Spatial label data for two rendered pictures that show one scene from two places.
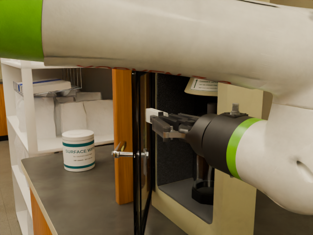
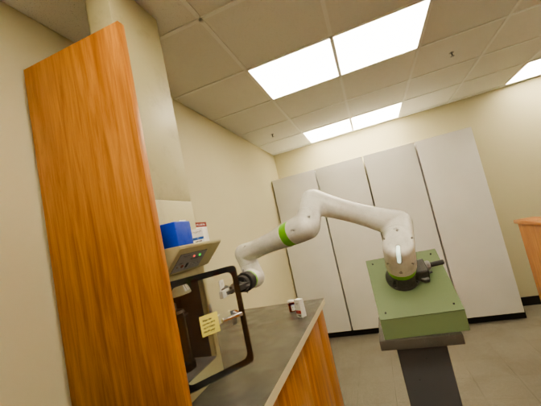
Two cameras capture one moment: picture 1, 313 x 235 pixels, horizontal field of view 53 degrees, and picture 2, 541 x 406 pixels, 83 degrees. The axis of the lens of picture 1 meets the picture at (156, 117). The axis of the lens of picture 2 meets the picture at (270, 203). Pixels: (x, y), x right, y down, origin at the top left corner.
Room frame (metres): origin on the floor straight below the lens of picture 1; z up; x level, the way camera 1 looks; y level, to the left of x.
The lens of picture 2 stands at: (1.33, 1.16, 1.48)
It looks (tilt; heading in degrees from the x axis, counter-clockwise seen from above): 6 degrees up; 228
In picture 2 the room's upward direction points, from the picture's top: 12 degrees counter-clockwise
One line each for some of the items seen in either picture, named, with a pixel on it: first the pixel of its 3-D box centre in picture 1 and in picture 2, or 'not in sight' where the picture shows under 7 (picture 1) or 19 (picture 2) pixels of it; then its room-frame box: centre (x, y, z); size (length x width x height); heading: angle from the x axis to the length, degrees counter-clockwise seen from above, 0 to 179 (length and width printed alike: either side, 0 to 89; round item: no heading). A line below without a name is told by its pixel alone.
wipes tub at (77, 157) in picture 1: (78, 149); not in sight; (1.26, 0.33, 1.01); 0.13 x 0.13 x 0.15
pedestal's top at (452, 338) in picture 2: not in sight; (415, 329); (-0.04, 0.41, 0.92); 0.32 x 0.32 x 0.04; 30
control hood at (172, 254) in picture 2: not in sight; (192, 256); (0.75, -0.02, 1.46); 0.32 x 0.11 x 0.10; 31
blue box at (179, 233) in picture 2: not in sight; (173, 235); (0.84, 0.04, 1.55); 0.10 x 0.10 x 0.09; 31
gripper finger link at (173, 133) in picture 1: (180, 134); not in sight; (0.52, -0.04, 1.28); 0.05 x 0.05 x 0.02; 33
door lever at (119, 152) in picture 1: (126, 149); (230, 316); (0.68, 0.07, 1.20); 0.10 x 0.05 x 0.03; 175
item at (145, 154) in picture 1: (144, 162); not in sight; (0.65, 0.03, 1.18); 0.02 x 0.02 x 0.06; 85
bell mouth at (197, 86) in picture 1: (218, 81); not in sight; (0.82, -0.16, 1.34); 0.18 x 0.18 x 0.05
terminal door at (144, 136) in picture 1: (143, 144); (211, 325); (0.76, 0.03, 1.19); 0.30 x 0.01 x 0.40; 175
